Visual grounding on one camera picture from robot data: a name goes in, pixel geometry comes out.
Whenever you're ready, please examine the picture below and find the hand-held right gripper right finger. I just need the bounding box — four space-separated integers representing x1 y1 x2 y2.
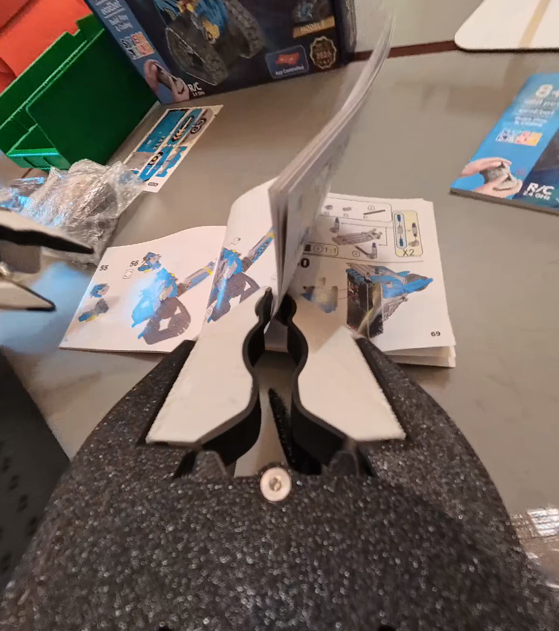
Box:
277 293 407 468

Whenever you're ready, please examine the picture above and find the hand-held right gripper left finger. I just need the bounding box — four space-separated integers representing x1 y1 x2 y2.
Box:
145 290 272 468

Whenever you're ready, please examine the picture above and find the clear bubble wrap bag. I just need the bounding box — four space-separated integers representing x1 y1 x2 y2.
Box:
0 160 144 269

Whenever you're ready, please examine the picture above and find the small blue leaflet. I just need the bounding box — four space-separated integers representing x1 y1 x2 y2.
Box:
60 10 457 369

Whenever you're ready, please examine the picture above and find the blue sticker sheet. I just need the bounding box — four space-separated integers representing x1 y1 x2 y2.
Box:
124 105 224 193

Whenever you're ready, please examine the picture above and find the blue robot kit box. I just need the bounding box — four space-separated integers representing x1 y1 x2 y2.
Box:
84 0 359 105

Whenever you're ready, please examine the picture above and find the large blue instruction booklet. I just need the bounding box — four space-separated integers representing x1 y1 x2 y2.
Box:
449 73 559 218

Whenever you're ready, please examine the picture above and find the white desk stand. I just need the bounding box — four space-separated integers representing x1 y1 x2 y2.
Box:
454 0 559 52

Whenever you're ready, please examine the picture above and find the green plastic bin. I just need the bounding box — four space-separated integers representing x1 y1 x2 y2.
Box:
0 15 159 171

